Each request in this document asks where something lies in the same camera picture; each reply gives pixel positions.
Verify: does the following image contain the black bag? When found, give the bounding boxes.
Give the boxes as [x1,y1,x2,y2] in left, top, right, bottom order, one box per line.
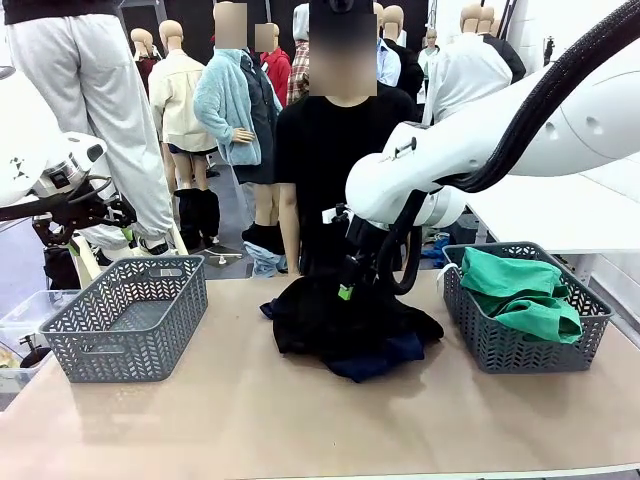
[43,244,84,291]

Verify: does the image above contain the mannequin in maroon dress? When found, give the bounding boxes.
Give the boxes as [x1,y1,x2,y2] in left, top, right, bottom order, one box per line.
[128,28,157,96]

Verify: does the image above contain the small mannequin with green top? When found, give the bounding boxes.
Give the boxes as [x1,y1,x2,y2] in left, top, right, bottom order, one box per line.
[419,28,441,87]

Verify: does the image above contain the white folding table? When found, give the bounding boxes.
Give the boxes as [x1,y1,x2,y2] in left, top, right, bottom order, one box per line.
[464,149,640,287]

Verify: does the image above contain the mannequin in light blue shirt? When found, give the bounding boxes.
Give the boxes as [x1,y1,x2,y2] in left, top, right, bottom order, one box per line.
[372,2,402,89]

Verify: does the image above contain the dark grey floor box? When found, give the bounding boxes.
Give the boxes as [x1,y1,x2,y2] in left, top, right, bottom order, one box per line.
[452,213,481,245]

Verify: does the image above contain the grey woven plastic basket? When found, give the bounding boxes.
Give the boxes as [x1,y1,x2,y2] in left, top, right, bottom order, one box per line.
[442,241,615,375]
[38,254,210,384]

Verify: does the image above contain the mannequin in red jacket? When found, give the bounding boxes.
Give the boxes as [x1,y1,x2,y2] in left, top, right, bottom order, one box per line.
[255,22,292,109]

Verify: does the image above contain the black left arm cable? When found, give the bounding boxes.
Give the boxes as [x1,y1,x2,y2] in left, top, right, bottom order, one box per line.
[0,192,119,224]

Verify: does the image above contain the mannequin in white shirt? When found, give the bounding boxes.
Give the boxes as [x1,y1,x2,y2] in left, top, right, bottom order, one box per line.
[422,3,514,126]

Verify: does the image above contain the mannequin in blue fleece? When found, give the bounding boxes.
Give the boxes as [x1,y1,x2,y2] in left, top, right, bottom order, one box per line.
[193,2,284,246]

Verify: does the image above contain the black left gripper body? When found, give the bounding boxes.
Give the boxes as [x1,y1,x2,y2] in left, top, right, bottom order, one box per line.
[42,187,114,229]

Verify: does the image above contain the black garment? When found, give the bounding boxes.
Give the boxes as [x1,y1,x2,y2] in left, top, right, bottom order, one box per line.
[259,267,445,361]

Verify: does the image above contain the person in black t-shirt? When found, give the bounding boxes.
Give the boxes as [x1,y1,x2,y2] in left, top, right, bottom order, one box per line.
[273,0,419,276]

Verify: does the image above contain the person's right forearm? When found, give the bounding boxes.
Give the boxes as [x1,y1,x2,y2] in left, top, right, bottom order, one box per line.
[278,219,301,275]

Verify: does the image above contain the blue cloth on floor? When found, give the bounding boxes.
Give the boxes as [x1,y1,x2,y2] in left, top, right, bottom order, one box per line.
[418,238,451,270]

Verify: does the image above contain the person in grey sweatpants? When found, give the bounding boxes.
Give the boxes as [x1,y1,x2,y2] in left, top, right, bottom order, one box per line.
[4,0,177,257]

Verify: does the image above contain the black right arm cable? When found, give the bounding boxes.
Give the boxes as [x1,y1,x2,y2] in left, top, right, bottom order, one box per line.
[377,13,636,296]

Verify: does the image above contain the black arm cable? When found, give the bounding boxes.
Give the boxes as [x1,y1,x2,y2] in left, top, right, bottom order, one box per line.
[0,192,119,224]
[377,13,636,296]

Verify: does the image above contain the crumpled blue jeans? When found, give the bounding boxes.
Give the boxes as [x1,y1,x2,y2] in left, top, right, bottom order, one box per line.
[242,222,289,279]

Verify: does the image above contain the mannequin in plaid shirt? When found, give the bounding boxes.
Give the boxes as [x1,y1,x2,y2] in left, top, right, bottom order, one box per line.
[287,3,311,106]

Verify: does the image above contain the mannequin in cream jacket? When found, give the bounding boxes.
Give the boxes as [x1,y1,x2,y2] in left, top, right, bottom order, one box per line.
[148,19,222,250]

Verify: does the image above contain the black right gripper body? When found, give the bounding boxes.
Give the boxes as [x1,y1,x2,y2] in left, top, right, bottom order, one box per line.
[344,218,389,264]

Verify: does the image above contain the clear plastic storage box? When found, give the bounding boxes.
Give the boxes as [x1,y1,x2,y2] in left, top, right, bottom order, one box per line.
[0,289,81,409]

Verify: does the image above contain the mannequin in black jacket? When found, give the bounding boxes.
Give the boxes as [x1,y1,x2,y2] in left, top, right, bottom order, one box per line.
[382,4,425,107]
[479,5,527,84]

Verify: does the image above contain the green drawstring shorts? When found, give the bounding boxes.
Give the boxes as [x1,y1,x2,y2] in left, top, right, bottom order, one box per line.
[434,247,584,346]

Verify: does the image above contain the cream step stool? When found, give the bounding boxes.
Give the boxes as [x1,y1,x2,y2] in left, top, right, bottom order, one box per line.
[69,232,191,290]

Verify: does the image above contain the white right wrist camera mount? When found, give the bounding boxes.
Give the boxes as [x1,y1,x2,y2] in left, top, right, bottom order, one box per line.
[321,203,351,225]

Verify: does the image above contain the mannequin base plate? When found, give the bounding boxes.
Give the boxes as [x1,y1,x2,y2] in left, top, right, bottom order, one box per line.
[204,244,246,269]

